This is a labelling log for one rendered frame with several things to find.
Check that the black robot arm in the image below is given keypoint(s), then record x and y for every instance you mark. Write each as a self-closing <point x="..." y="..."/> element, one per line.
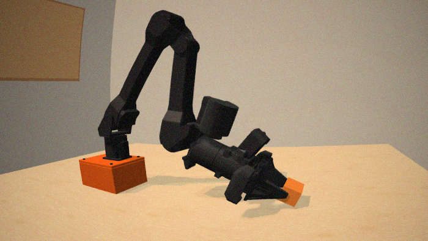
<point x="180" y="130"/>

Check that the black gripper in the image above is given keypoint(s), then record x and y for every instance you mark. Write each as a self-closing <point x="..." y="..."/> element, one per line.
<point x="258" y="180"/>

